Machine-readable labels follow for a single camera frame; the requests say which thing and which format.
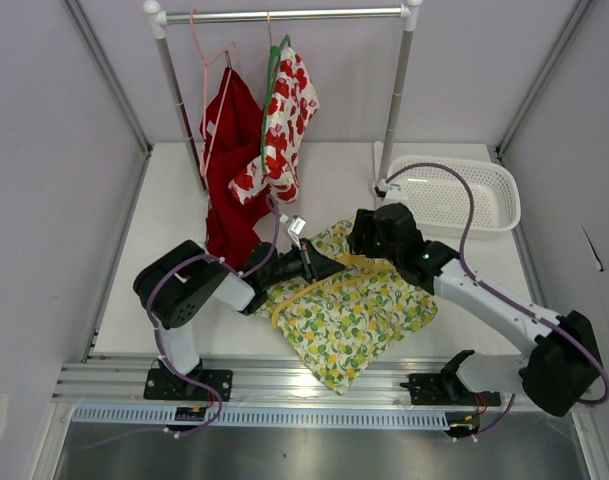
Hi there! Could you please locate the white plastic basket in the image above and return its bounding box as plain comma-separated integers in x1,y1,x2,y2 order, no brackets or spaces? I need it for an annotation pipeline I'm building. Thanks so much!
384,155,521,240

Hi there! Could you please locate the green clothes hanger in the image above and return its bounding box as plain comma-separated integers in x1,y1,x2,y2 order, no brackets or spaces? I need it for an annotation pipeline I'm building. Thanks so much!
260,35,291,174

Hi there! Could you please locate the yellow clothes hanger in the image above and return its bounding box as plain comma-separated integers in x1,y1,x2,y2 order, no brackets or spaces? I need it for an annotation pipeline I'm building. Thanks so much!
271,254,394,330

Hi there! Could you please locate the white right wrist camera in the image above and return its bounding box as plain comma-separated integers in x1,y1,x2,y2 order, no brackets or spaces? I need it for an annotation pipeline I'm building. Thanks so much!
370,180,408,207

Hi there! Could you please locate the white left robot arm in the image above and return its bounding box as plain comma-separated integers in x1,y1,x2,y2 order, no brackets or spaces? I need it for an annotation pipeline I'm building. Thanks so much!
133,238,345,400

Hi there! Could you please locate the lemon print skirt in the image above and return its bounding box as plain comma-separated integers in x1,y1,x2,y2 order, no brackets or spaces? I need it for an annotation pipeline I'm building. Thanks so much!
256,218,438,395

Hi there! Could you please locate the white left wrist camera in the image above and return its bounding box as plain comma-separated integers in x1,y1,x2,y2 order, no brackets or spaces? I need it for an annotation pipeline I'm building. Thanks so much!
279,214,306,248

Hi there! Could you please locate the aluminium mounting rail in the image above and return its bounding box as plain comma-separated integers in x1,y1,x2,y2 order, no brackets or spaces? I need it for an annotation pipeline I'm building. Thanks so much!
51,355,446,410

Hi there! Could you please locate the white red floral garment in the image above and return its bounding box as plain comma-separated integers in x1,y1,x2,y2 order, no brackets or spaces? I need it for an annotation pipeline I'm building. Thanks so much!
228,46,320,205

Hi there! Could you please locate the pink clothes hanger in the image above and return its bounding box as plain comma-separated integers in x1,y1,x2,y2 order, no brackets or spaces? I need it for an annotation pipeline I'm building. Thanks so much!
188,8,239,177

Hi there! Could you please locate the white slotted cable duct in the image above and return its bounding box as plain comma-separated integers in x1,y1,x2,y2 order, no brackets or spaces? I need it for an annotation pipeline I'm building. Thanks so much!
72,403,472,431

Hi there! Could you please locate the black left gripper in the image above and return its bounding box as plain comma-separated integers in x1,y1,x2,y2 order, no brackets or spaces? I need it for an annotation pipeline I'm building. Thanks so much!
261,238,344,289

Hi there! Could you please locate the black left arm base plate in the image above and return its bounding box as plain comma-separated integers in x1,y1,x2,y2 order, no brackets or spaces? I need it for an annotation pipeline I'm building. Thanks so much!
143,368,234,402

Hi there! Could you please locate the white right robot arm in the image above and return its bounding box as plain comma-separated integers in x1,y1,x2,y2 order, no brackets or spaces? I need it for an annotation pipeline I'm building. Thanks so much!
348,203,609,417

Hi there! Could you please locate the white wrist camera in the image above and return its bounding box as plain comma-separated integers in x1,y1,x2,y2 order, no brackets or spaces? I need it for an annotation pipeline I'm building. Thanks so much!
279,214,306,248
370,180,408,207

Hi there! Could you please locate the white metal clothes rack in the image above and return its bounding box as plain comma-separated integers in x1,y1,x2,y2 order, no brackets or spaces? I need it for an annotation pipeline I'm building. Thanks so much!
143,1,421,202

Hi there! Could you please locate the red skirt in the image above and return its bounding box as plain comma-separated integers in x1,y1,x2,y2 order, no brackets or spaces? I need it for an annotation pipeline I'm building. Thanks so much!
199,68,269,270

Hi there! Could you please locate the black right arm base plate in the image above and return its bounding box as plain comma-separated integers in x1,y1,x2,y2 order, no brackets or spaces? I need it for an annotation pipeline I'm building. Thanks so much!
399,373,501,407

